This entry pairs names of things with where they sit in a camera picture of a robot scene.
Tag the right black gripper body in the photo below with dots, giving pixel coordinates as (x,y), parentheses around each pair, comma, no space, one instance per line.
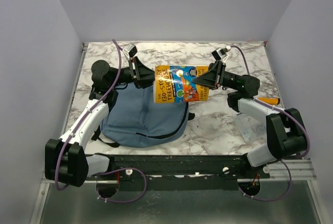
(220,75)

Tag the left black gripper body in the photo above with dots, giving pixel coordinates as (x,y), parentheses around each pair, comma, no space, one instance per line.
(134,71)

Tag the orange white paperback book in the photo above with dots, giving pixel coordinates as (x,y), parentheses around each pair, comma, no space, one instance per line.
(174,84)

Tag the blue fabric backpack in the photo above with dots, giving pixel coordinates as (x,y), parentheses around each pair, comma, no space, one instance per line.
(137,121)

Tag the yellow handled screwdriver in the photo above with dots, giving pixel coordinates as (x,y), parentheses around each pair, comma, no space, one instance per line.
(271,101)

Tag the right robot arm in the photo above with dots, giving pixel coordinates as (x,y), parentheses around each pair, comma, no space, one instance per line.
(285,132)

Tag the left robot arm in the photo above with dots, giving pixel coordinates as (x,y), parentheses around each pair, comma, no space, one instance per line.
(65,160)

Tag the clear plastic screw box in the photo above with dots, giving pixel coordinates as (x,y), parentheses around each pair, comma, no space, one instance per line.
(249,128)

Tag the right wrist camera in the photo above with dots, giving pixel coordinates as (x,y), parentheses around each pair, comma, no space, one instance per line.
(221,53)

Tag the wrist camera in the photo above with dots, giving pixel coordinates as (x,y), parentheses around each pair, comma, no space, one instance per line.
(221,53)
(130,51)

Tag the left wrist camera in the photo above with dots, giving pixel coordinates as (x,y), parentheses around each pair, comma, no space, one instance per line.
(130,51)

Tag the black mounting base plate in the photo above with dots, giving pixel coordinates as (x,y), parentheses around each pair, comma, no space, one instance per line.
(176,173)

